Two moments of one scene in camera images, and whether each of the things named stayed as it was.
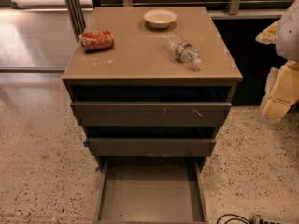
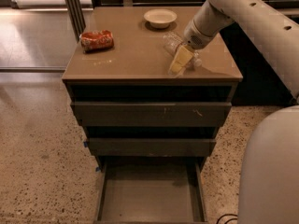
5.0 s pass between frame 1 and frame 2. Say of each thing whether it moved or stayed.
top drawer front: stayed
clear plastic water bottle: stayed
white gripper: moved
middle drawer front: stayed
